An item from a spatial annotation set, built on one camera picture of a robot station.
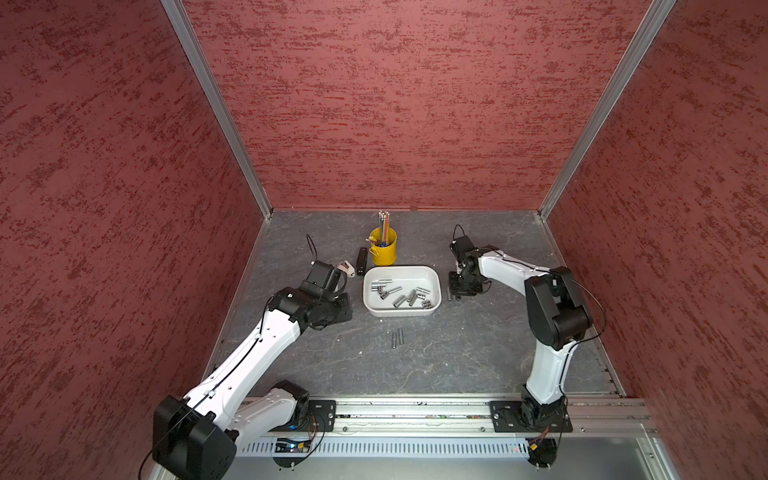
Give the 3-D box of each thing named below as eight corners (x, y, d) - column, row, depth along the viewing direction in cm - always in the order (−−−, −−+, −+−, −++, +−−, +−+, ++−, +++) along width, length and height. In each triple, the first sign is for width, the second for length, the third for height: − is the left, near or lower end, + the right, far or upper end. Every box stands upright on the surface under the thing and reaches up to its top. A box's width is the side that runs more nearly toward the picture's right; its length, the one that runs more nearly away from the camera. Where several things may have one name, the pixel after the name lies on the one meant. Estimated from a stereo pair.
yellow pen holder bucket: (370, 267, 105) (368, 249, 97) (371, 245, 111) (369, 227, 103) (396, 267, 105) (396, 250, 97) (395, 245, 112) (396, 227, 103)
